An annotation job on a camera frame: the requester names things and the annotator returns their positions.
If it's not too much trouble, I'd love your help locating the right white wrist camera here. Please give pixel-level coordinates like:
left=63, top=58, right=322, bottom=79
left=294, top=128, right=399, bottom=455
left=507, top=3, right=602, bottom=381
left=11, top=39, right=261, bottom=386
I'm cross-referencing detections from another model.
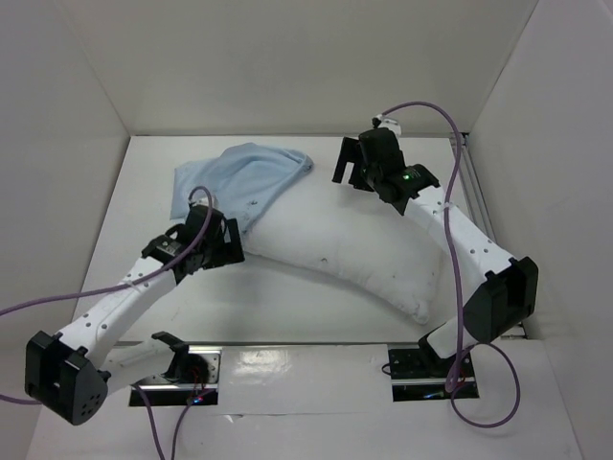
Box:
left=372, top=114, right=402, bottom=137

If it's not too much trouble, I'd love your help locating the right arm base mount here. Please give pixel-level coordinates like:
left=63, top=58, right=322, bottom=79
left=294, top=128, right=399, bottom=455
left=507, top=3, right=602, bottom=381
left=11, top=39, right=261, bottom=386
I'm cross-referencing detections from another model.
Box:
left=381, top=344, right=453, bottom=403

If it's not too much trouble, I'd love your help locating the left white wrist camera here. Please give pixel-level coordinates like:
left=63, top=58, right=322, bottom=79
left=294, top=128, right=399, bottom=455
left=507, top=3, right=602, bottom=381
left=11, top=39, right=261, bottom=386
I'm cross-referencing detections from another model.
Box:
left=190, top=193, right=219, bottom=209

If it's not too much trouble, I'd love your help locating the white pillow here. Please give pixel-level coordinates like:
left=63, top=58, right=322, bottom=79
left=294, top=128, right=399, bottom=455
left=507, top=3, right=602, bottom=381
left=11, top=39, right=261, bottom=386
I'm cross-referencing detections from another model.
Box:
left=243, top=165, right=443, bottom=325

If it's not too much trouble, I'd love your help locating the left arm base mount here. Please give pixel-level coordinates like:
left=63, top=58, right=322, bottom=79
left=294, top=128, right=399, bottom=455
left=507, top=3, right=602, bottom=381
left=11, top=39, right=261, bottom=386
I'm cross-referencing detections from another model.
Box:
left=136, top=345, right=221, bottom=407

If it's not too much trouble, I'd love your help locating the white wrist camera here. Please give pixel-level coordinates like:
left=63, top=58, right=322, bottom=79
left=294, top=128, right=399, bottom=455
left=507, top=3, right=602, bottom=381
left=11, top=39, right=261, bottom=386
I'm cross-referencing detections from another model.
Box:
left=190, top=193, right=219, bottom=209
left=372, top=114, right=402, bottom=137

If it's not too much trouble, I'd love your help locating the light blue pillowcase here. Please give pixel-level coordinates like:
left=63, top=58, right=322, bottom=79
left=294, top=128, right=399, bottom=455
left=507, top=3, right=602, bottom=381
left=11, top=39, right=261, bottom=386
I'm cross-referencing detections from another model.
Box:
left=170, top=143, right=313, bottom=234

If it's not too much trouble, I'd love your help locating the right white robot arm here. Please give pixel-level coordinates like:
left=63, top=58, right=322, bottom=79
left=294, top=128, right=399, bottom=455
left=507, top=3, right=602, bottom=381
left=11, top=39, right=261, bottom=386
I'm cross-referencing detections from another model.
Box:
left=332, top=127, right=538, bottom=376

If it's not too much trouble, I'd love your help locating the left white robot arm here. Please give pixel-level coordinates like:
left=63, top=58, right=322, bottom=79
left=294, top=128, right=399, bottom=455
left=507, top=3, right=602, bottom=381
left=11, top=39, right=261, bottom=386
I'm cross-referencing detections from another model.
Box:
left=25, top=205, right=244, bottom=426

